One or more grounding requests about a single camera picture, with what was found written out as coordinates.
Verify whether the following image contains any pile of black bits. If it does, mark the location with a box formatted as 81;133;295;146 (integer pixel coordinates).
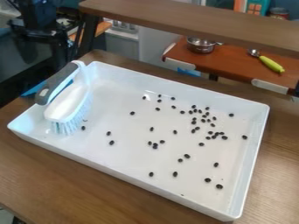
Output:
79;93;249;190

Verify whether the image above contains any white tray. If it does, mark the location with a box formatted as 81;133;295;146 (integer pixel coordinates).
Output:
5;60;271;222

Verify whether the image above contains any silver pot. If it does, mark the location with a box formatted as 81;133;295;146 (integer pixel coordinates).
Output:
184;35;225;54

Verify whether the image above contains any red can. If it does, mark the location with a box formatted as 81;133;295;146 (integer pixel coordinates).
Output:
268;7;291;21

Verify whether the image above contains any white brush with grey handle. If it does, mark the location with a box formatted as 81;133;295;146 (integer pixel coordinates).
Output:
33;59;95;136

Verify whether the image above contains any spoon with yellow-green handle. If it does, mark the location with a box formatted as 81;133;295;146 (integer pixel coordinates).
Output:
246;48;287;74

